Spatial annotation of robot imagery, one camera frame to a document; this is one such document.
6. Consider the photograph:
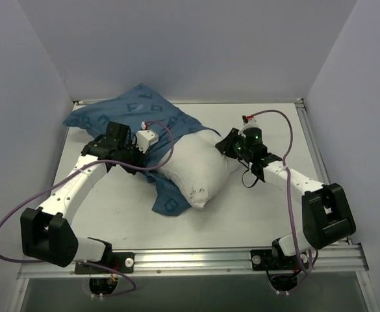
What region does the black thin right cable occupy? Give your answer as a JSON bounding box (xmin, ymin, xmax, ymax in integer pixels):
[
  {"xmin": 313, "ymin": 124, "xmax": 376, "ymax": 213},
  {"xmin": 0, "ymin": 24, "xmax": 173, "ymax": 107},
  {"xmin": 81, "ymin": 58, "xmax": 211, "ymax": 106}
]
[{"xmin": 241, "ymin": 164, "xmax": 262, "ymax": 189}]

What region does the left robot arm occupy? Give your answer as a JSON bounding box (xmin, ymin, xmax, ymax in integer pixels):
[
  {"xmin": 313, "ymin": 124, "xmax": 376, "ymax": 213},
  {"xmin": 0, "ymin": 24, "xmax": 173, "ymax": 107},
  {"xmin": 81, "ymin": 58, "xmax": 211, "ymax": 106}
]
[{"xmin": 20, "ymin": 122, "xmax": 158, "ymax": 272}]

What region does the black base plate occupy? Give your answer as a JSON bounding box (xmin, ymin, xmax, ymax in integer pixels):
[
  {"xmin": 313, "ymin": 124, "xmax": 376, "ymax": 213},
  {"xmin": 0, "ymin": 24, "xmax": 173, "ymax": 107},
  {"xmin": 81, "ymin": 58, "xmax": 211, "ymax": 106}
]
[
  {"xmin": 249, "ymin": 248, "xmax": 299, "ymax": 271},
  {"xmin": 74, "ymin": 252, "xmax": 135, "ymax": 275}
]

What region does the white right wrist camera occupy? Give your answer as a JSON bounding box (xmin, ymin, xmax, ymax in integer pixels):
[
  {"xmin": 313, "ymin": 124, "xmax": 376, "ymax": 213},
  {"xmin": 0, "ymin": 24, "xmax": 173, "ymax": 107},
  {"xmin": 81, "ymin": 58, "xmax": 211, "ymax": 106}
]
[{"xmin": 240, "ymin": 115, "xmax": 258, "ymax": 133}]

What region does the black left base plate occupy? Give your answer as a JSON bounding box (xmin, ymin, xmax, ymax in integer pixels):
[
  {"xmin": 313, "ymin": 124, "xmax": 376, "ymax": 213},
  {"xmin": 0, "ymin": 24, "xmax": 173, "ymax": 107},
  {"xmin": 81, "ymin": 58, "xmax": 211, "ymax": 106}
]
[{"xmin": 74, "ymin": 252, "xmax": 135, "ymax": 275}]

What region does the aluminium rail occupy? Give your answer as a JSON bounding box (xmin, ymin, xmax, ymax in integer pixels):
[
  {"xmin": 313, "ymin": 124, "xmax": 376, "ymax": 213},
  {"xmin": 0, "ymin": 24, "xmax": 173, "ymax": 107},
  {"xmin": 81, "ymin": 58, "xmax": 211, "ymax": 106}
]
[
  {"xmin": 73, "ymin": 98, "xmax": 305, "ymax": 107},
  {"xmin": 296, "ymin": 106, "xmax": 355, "ymax": 249},
  {"xmin": 18, "ymin": 242, "xmax": 368, "ymax": 279}
]

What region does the aluminium front rail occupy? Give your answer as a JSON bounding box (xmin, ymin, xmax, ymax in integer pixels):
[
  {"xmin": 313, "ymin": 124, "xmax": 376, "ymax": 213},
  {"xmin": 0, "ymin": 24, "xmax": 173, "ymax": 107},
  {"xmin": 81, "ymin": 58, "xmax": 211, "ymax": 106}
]
[{"xmin": 18, "ymin": 242, "xmax": 368, "ymax": 279}]

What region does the blue cartoon print pillowcase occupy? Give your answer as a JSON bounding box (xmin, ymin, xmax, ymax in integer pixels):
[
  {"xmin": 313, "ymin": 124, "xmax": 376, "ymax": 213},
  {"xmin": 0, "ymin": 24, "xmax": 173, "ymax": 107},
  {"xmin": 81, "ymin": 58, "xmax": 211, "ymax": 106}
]
[{"xmin": 63, "ymin": 84, "xmax": 205, "ymax": 216}]

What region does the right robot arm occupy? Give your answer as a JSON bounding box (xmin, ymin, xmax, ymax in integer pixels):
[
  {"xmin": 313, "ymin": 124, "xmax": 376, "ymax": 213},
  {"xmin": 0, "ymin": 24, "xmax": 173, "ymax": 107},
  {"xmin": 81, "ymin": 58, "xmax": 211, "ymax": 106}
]
[{"xmin": 216, "ymin": 127, "xmax": 356, "ymax": 268}]

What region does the aluminium back rail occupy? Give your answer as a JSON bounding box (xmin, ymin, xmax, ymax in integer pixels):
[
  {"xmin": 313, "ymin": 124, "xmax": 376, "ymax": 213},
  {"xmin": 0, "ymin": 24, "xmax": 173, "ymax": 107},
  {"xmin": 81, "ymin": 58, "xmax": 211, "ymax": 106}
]
[{"xmin": 73, "ymin": 98, "xmax": 305, "ymax": 107}]

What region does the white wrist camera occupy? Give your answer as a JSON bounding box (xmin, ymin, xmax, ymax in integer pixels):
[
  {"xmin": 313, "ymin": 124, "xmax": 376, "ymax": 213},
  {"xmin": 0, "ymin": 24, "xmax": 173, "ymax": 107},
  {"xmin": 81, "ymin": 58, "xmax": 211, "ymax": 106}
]
[
  {"xmin": 240, "ymin": 115, "xmax": 258, "ymax": 133},
  {"xmin": 136, "ymin": 129, "xmax": 158, "ymax": 154}
]

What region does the white pillow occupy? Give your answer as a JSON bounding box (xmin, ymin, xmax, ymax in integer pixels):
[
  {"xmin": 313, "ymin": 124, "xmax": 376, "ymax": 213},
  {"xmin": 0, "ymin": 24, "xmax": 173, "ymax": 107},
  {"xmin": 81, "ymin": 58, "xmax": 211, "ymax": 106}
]
[{"xmin": 157, "ymin": 129, "xmax": 239, "ymax": 209}]

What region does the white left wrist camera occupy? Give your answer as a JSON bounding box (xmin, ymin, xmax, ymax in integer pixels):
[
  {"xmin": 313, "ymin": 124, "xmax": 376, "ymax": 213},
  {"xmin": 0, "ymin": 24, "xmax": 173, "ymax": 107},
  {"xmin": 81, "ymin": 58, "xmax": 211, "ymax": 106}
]
[{"xmin": 136, "ymin": 129, "xmax": 158, "ymax": 154}]

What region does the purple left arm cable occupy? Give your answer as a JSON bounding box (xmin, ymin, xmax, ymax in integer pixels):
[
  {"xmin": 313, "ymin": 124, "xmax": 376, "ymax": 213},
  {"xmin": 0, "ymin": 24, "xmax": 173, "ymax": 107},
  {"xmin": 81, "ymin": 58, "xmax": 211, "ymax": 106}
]
[{"xmin": 0, "ymin": 120, "xmax": 176, "ymax": 297}]

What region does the aluminium right side rail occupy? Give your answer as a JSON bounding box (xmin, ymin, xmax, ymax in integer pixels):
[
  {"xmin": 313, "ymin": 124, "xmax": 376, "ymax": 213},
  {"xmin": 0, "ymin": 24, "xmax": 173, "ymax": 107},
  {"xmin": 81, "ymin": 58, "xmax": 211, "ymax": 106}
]
[{"xmin": 296, "ymin": 106, "xmax": 355, "ymax": 249}]

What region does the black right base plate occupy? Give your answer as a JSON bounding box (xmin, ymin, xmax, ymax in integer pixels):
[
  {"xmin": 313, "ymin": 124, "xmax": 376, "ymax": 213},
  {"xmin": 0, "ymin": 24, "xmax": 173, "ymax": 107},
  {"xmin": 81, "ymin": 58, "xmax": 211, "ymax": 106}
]
[{"xmin": 249, "ymin": 248, "xmax": 299, "ymax": 271}]

